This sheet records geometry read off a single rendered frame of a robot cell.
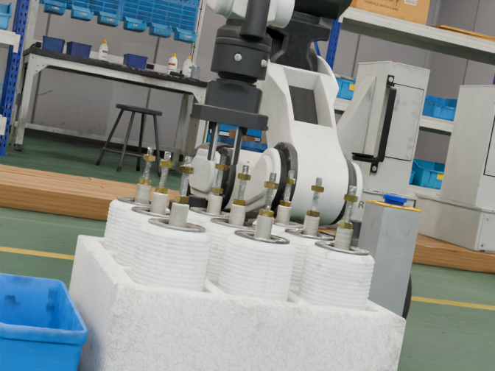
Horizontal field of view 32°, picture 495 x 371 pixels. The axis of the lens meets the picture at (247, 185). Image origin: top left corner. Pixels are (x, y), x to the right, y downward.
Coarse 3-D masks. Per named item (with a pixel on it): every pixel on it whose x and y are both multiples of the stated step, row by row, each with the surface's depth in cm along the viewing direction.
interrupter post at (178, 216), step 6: (174, 204) 110; (180, 204) 110; (174, 210) 110; (180, 210) 110; (186, 210) 110; (174, 216) 110; (180, 216) 110; (186, 216) 111; (174, 222) 110; (180, 222) 110
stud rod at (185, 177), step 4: (188, 160) 110; (184, 164) 110; (188, 164) 110; (184, 176) 110; (188, 176) 111; (184, 180) 110; (188, 180) 111; (180, 184) 111; (184, 184) 110; (180, 188) 110; (184, 188) 110; (180, 192) 110; (184, 192) 111; (184, 196) 111; (184, 204) 111
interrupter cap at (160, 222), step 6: (150, 222) 109; (156, 222) 108; (162, 222) 111; (168, 222) 113; (186, 222) 114; (168, 228) 107; (174, 228) 107; (180, 228) 107; (186, 228) 108; (192, 228) 109; (198, 228) 111; (204, 228) 111
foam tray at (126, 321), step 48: (96, 240) 135; (96, 288) 115; (144, 288) 104; (96, 336) 110; (144, 336) 103; (192, 336) 105; (240, 336) 107; (288, 336) 109; (336, 336) 111; (384, 336) 114
